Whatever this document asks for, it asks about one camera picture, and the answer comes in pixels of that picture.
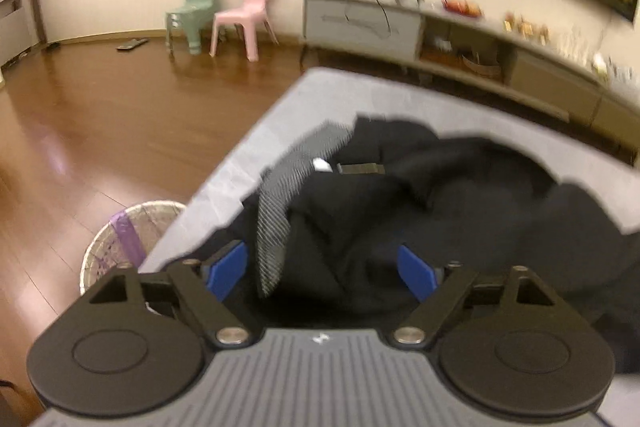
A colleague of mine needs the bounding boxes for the plate of fruit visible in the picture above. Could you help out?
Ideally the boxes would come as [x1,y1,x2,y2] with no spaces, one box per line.
[442,0,483,16]

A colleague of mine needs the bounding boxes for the woven wastebasket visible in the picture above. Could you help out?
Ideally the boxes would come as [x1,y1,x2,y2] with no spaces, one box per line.
[80,201,188,295]

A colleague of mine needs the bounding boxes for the black pants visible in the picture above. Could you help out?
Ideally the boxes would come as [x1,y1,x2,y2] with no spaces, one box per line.
[235,114,640,375]

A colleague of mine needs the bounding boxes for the white tall cabinet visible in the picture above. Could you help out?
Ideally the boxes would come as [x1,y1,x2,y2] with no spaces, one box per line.
[0,0,38,68]

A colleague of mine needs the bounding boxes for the long grey brown cabinet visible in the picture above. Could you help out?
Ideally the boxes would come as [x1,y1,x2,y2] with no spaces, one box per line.
[298,0,640,158]

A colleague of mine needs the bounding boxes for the pink plastic child chair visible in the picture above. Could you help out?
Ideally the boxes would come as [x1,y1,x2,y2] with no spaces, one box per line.
[209,0,280,62]

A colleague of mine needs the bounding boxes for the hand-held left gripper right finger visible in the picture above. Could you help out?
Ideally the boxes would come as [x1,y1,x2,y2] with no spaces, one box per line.
[385,244,557,350]

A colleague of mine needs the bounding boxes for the green plastic child chair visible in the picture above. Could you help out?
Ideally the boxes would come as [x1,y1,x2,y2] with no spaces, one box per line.
[165,0,218,58]

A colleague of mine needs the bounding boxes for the tray of glass cups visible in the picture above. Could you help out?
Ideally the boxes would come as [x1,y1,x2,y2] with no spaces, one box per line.
[560,27,596,58]

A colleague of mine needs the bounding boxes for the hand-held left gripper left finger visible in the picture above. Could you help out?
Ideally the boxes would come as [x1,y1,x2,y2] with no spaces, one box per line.
[89,239,263,350]

